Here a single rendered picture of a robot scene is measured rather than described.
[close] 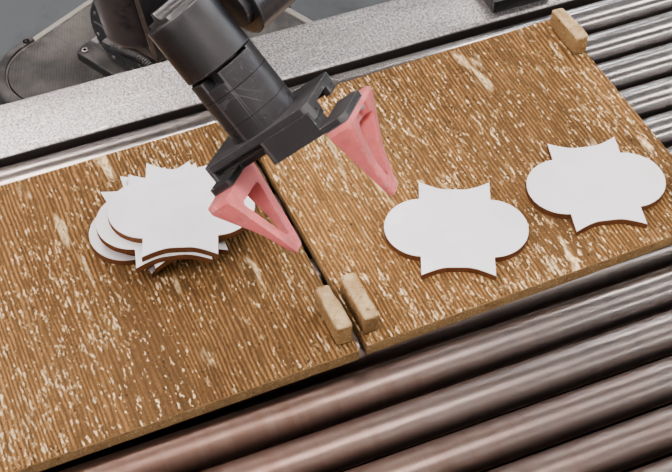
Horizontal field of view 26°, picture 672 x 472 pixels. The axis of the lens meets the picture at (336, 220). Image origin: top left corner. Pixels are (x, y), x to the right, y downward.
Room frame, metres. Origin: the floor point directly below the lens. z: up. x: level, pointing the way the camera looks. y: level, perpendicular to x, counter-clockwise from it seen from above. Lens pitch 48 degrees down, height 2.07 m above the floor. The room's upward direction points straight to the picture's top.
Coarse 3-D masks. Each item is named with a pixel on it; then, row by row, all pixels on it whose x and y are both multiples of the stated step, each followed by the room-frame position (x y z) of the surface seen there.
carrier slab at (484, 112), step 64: (448, 64) 1.24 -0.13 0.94; (512, 64) 1.24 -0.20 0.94; (576, 64) 1.24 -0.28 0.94; (384, 128) 1.14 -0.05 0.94; (448, 128) 1.14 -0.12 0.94; (512, 128) 1.14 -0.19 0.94; (576, 128) 1.14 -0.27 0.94; (640, 128) 1.14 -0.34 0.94; (320, 192) 1.04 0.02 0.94; (384, 192) 1.04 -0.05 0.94; (512, 192) 1.04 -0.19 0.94; (320, 256) 0.96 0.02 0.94; (384, 256) 0.96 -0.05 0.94; (576, 256) 0.96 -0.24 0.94; (384, 320) 0.87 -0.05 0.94; (448, 320) 0.88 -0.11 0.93
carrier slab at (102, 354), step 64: (0, 192) 1.04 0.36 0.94; (64, 192) 1.04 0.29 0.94; (0, 256) 0.96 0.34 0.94; (64, 256) 0.96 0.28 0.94; (256, 256) 0.96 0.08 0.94; (0, 320) 0.87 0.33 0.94; (64, 320) 0.87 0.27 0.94; (128, 320) 0.87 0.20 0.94; (192, 320) 0.87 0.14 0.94; (256, 320) 0.87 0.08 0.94; (320, 320) 0.87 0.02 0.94; (0, 384) 0.80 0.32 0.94; (64, 384) 0.80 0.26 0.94; (128, 384) 0.80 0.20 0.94; (192, 384) 0.80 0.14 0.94; (256, 384) 0.80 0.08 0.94; (0, 448) 0.73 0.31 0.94; (64, 448) 0.73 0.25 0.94
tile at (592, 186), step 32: (576, 160) 1.08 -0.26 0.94; (608, 160) 1.08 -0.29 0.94; (640, 160) 1.08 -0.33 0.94; (544, 192) 1.04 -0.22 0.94; (576, 192) 1.04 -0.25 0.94; (608, 192) 1.04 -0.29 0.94; (640, 192) 1.04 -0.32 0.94; (576, 224) 0.99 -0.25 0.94; (608, 224) 1.00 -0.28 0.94; (640, 224) 1.00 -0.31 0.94
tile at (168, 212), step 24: (120, 192) 1.01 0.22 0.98; (144, 192) 1.01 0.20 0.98; (168, 192) 1.01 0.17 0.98; (192, 192) 1.01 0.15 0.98; (120, 216) 0.97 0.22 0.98; (144, 216) 0.97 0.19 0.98; (168, 216) 0.97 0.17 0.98; (192, 216) 0.97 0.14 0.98; (144, 240) 0.94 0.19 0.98; (168, 240) 0.94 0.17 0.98; (192, 240) 0.94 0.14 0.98; (216, 240) 0.94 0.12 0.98
